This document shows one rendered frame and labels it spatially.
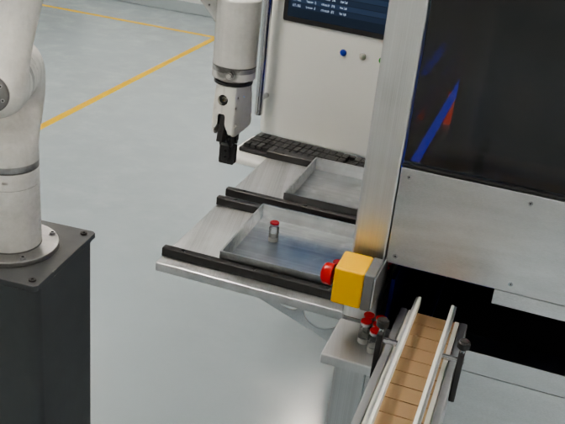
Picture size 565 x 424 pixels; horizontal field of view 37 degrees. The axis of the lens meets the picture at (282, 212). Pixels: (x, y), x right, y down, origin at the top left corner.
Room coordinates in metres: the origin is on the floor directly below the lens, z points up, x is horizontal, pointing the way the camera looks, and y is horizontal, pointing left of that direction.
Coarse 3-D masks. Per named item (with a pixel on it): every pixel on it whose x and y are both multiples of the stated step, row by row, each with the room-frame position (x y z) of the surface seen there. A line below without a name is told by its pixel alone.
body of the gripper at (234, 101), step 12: (216, 84) 1.55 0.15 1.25; (228, 84) 1.54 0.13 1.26; (240, 84) 1.55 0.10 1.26; (216, 96) 1.54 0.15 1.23; (228, 96) 1.53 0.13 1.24; (240, 96) 1.55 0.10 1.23; (216, 108) 1.53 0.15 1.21; (228, 108) 1.53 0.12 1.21; (240, 108) 1.55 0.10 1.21; (216, 120) 1.53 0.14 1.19; (228, 120) 1.52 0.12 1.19; (240, 120) 1.55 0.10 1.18; (216, 132) 1.55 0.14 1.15; (228, 132) 1.52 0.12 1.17
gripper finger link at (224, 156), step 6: (228, 138) 1.55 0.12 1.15; (222, 144) 1.56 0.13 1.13; (228, 144) 1.55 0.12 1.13; (222, 150) 1.56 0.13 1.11; (228, 150) 1.56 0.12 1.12; (234, 150) 1.56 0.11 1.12; (222, 156) 1.56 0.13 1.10; (228, 156) 1.56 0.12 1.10; (234, 156) 1.57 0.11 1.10; (222, 162) 1.57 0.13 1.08; (228, 162) 1.57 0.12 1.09
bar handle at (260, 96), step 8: (264, 0) 2.47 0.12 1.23; (264, 8) 2.46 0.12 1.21; (264, 16) 2.46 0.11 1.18; (264, 24) 2.46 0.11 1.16; (264, 32) 2.46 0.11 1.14; (264, 40) 2.46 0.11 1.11; (264, 48) 2.46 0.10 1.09; (264, 56) 2.46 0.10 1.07; (264, 64) 2.46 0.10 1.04; (264, 72) 2.46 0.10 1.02; (264, 80) 2.46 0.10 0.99; (256, 88) 2.46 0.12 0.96; (264, 88) 2.47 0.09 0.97; (256, 96) 2.46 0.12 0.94; (264, 96) 2.49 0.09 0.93; (256, 104) 2.46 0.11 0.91; (256, 112) 2.46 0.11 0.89
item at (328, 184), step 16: (320, 160) 2.07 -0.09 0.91; (304, 176) 1.98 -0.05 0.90; (320, 176) 2.03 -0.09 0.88; (336, 176) 2.05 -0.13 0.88; (352, 176) 2.05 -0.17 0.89; (288, 192) 1.86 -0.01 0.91; (304, 192) 1.92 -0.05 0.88; (320, 192) 1.93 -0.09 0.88; (336, 192) 1.94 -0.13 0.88; (352, 192) 1.95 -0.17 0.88; (336, 208) 1.80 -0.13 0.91; (352, 208) 1.79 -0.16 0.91
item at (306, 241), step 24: (264, 216) 1.76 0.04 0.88; (288, 216) 1.74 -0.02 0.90; (312, 216) 1.72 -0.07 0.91; (240, 240) 1.62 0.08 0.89; (264, 240) 1.64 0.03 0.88; (288, 240) 1.65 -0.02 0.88; (312, 240) 1.67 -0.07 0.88; (336, 240) 1.68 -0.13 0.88; (264, 264) 1.48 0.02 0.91; (288, 264) 1.54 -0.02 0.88; (312, 264) 1.56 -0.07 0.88
